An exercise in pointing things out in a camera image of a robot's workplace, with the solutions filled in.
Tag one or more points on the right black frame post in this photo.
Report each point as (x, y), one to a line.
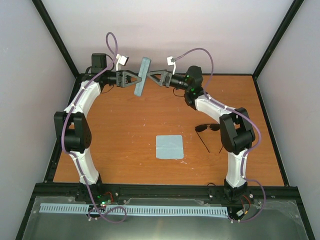
(281, 30)

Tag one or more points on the clear acrylic cover plate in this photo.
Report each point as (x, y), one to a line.
(275, 220)

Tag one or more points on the grey-green glasses case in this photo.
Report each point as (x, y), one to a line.
(143, 71)

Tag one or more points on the left black frame post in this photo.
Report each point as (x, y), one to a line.
(47, 20)

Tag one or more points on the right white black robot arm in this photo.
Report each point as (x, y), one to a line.
(236, 131)

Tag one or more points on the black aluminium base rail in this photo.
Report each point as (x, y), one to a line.
(118, 192)

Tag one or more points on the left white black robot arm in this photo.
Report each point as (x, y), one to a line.
(71, 125)

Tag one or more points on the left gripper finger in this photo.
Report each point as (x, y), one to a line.
(128, 73)
(128, 81)

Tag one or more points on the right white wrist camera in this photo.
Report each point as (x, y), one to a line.
(171, 61)

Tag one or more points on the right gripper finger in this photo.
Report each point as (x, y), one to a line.
(157, 73)
(157, 78)

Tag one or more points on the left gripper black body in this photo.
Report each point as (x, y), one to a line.
(119, 80)

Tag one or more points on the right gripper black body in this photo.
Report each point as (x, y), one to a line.
(167, 83)

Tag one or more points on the light blue slotted cable duct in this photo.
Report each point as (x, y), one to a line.
(139, 210)

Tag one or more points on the light blue cleaning cloth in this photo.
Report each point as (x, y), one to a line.
(169, 147)

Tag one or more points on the black frame post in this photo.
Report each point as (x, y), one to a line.
(281, 30)
(47, 20)

